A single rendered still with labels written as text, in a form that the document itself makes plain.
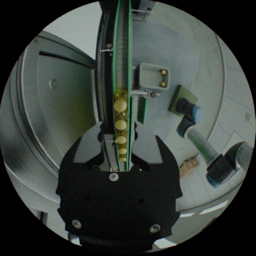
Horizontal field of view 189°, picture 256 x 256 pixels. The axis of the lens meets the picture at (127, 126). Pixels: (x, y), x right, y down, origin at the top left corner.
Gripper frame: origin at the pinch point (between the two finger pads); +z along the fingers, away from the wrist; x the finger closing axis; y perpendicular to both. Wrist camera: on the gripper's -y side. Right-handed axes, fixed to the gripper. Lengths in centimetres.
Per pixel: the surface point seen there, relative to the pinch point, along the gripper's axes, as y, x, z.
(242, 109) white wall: -41, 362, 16
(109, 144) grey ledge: 39, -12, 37
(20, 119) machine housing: -4.9, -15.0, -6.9
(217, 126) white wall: 72, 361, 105
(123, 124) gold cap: 5.3, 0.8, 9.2
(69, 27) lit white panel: -24.5, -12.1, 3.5
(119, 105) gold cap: -0.4, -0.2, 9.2
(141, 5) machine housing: -86, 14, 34
